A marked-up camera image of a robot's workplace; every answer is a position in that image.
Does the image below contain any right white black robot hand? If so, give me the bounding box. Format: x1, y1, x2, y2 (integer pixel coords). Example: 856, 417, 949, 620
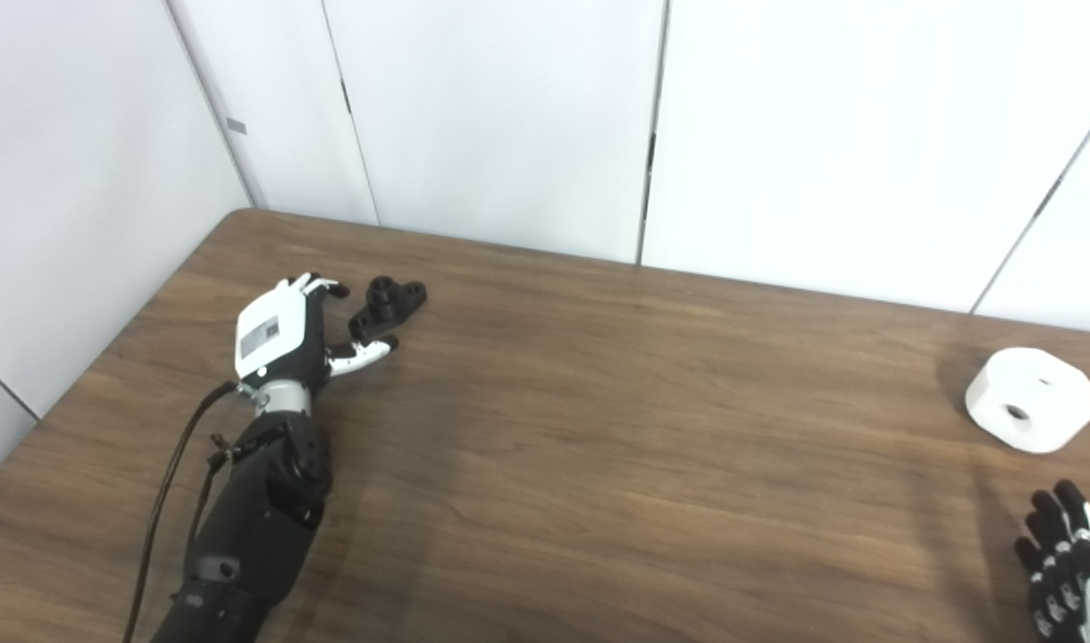
1014, 480, 1090, 643

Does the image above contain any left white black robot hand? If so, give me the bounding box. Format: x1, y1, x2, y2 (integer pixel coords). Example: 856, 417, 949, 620
234, 272, 400, 395

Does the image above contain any black flanged holder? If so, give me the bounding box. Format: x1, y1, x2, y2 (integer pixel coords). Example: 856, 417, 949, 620
348, 276, 428, 342

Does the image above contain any round white piece with hole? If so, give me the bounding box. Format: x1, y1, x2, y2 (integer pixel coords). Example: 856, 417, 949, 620
965, 347, 1090, 455

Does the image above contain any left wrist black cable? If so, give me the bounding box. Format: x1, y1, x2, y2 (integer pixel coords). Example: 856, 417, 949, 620
121, 382, 242, 643

